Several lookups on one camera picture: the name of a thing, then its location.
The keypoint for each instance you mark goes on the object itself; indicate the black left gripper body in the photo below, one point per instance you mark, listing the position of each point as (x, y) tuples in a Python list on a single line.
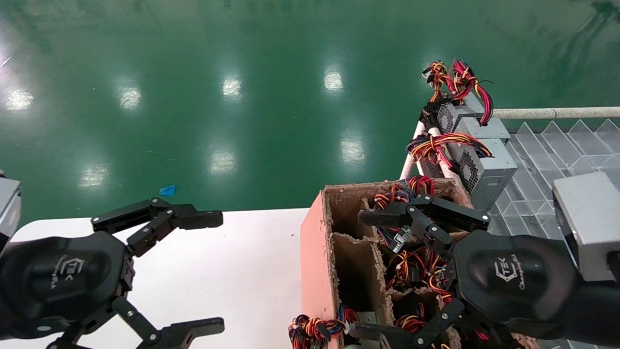
[(58, 281)]

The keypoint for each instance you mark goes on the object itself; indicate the small blue scrap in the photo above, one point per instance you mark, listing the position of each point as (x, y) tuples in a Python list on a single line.
[(168, 191)]

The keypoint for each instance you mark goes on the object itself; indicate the cardboard box with dividers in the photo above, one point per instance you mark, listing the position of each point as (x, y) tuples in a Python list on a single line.
[(315, 261)]

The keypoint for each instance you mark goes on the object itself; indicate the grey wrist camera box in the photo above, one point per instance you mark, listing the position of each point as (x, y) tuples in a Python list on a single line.
[(8, 213), (591, 223)]

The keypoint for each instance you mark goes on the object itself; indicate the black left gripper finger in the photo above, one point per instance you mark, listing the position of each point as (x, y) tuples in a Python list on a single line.
[(179, 215), (189, 332)]

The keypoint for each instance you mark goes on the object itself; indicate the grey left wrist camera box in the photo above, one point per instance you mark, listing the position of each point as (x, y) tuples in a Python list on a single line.
[(8, 213)]

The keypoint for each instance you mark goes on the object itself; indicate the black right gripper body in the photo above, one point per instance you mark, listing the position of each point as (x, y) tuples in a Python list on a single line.
[(513, 281)]

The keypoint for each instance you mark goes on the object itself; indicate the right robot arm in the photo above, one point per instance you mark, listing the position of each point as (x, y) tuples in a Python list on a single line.
[(600, 315)]

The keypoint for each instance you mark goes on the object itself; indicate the transparent plastic divider tray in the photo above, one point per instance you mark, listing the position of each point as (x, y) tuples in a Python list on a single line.
[(533, 160)]

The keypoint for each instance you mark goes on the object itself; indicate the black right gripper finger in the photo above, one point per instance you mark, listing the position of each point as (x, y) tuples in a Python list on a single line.
[(387, 337), (445, 213)]

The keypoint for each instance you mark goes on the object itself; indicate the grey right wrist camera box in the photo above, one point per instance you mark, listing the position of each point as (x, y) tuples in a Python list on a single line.
[(591, 223)]

